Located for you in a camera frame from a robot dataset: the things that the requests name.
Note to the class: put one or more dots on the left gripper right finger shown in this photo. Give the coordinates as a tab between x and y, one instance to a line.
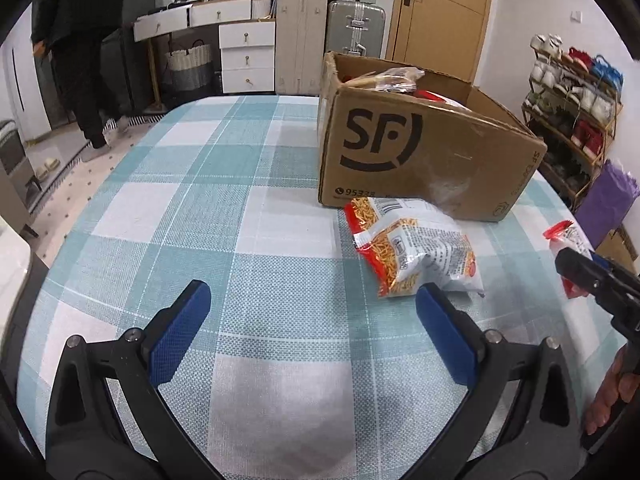
518	418

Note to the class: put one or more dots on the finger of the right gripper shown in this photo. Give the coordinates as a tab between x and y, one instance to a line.
586	276

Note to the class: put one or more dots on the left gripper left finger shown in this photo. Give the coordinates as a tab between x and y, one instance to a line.
107	419

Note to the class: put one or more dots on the white red noodle snack bag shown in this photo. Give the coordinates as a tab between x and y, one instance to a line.
409	242

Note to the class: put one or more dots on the clear cracker pack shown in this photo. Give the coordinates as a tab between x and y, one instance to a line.
394	80

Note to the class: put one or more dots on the person's right hand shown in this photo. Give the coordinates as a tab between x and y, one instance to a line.
615	386

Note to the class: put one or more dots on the purple bag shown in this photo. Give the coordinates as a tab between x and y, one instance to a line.
607	203

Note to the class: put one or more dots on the wooden shoe rack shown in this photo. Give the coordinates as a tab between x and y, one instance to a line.
573	104

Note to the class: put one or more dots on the dotted beige rug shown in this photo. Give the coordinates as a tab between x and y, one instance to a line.
72	191

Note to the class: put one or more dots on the teal white checked tablecloth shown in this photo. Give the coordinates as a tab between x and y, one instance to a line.
301	370

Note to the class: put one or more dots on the brown SF cardboard box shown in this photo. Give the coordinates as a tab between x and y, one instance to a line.
473	164

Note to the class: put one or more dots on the wooden door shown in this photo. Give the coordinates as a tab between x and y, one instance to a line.
446	36

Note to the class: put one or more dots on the silver suitcase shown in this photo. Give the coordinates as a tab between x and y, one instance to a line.
355	28

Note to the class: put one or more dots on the beige suitcase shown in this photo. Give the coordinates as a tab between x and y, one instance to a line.
300	40

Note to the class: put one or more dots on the woven laundry basket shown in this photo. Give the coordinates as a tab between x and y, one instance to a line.
192	68

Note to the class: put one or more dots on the white drawer desk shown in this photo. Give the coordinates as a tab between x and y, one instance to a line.
246	38

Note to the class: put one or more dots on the person in black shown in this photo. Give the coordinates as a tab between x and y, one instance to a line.
72	32

